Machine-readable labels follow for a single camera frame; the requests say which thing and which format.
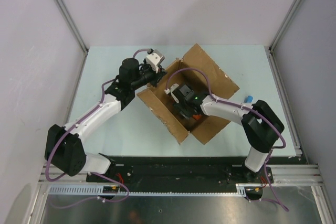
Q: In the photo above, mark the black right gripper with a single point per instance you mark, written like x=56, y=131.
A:
x=178, y=106

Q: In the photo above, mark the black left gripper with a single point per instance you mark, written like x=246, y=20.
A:
x=157, y=76

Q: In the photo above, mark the orange cylindrical tube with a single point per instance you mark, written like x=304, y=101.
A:
x=197, y=117

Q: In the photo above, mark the brown cardboard express box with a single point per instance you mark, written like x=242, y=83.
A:
x=199, y=71

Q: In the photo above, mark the blue cylindrical tube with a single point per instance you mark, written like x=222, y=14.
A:
x=249, y=99

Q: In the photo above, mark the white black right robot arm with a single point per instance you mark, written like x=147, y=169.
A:
x=261, y=125

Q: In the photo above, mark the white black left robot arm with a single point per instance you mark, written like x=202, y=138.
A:
x=64, y=147

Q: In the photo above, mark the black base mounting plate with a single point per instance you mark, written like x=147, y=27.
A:
x=230, y=169

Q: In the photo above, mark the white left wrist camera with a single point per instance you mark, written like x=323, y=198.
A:
x=154, y=59

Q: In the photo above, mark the left aluminium frame post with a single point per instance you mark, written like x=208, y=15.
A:
x=61, y=5

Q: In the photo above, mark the aluminium frame post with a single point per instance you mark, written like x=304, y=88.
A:
x=294, y=8
x=61, y=5

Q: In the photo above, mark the aluminium frame rail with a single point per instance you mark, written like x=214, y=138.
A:
x=299, y=172

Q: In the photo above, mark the grey slotted cable duct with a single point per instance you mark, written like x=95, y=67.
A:
x=107, y=190

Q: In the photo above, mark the right aluminium frame post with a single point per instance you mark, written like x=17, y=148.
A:
x=294, y=8

